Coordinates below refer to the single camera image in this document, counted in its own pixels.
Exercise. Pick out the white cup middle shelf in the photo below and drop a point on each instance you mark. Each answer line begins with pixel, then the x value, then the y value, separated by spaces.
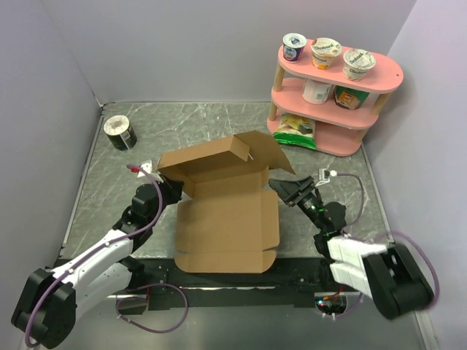
pixel 316 92

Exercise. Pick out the black white can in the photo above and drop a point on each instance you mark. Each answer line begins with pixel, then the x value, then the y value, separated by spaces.
pixel 120 132

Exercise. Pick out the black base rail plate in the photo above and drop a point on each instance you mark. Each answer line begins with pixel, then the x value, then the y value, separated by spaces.
pixel 158 284

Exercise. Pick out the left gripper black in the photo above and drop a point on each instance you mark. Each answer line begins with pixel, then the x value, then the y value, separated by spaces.
pixel 173 187

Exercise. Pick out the blue white yogurt cup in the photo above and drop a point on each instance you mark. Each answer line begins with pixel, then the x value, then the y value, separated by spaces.
pixel 293 46

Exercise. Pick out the orange Chobani yogurt cup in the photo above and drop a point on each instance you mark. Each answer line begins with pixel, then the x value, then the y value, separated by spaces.
pixel 324 52

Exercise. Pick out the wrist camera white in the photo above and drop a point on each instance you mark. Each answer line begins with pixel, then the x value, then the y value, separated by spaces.
pixel 325 176
pixel 149 167

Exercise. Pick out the pink three-tier shelf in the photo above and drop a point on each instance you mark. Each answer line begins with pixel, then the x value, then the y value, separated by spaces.
pixel 338 131

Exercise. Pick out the brown cardboard box sheet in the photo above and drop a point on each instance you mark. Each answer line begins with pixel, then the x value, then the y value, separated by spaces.
pixel 230 223

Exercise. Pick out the green orange package middle shelf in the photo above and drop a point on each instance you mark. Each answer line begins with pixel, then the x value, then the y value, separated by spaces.
pixel 349 98

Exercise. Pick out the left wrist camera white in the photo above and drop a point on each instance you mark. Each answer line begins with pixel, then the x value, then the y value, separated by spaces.
pixel 149 167

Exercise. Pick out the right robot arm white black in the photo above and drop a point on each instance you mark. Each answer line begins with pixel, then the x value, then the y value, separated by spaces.
pixel 385 272

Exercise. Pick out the white Chobani yogurt cup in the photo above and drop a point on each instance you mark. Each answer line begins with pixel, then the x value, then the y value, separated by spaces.
pixel 357 63

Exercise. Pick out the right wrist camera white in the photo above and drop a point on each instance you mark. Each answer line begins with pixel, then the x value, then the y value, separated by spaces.
pixel 325 176

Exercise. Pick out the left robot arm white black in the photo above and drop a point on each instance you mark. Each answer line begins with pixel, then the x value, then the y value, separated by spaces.
pixel 91 266

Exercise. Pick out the green chips bag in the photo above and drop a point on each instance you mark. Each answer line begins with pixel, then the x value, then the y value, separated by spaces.
pixel 295 130

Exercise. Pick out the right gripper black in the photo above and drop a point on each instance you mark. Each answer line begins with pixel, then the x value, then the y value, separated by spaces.
pixel 287 188

